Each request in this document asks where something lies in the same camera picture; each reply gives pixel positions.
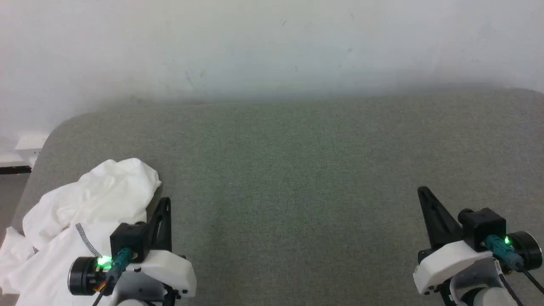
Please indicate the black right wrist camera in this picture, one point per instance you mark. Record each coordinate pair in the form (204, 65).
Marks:
(484, 225)

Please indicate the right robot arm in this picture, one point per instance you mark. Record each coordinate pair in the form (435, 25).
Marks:
(527, 250)

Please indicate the white long-sleeve garment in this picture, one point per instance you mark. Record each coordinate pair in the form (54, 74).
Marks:
(102, 195)

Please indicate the grey fabric sofa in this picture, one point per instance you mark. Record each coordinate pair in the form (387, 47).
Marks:
(297, 191)

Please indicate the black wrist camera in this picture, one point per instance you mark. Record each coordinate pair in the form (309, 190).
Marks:
(127, 240)
(484, 225)

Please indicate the white wall socket box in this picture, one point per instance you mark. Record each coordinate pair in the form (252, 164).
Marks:
(30, 142)

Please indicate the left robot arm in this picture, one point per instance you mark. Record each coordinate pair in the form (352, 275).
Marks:
(83, 276)

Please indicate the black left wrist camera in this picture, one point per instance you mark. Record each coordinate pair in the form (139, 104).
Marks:
(127, 240)

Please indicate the black baseboard strip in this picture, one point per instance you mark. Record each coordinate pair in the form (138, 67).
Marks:
(15, 170)

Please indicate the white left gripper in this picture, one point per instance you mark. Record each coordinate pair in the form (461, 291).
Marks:
(170, 265)

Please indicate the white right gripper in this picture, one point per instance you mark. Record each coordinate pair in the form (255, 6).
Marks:
(442, 261)

